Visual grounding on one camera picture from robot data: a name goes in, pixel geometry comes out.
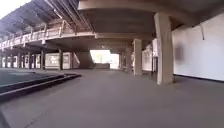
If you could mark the grey concrete floor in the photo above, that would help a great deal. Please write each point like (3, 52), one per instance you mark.
(110, 100)

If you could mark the concrete structure with pillars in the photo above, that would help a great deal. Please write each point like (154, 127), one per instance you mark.
(163, 50)

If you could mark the dark raised kerb platform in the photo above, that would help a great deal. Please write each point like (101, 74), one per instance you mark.
(30, 81)

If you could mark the white wall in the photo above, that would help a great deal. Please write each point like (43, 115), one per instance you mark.
(200, 53)

